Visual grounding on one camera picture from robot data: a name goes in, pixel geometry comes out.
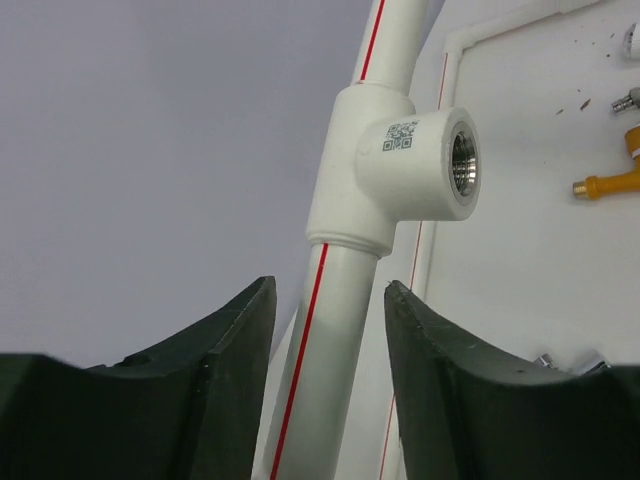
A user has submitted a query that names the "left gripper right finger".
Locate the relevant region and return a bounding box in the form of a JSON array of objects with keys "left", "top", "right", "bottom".
[{"left": 384, "top": 281, "right": 639, "bottom": 479}]

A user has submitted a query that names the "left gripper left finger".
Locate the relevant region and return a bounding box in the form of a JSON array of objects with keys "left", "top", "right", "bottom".
[{"left": 1, "top": 276, "right": 277, "bottom": 479}]

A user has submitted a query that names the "white PVC pipe frame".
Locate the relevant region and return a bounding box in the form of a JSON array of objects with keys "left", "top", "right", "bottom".
[{"left": 249, "top": 0, "right": 601, "bottom": 480}]

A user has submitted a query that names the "chrome silver faucet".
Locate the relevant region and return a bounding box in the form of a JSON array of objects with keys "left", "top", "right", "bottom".
[{"left": 533, "top": 350, "right": 611, "bottom": 376}]

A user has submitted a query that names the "white work board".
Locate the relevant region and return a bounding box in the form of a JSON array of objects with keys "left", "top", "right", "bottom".
[{"left": 337, "top": 1, "right": 639, "bottom": 479}]

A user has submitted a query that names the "orange gold faucet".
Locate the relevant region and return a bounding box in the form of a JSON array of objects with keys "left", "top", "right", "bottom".
[{"left": 572, "top": 122, "right": 640, "bottom": 201}]

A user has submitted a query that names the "brown red faucet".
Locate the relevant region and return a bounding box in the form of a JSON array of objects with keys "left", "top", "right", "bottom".
[{"left": 611, "top": 87, "right": 640, "bottom": 115}]

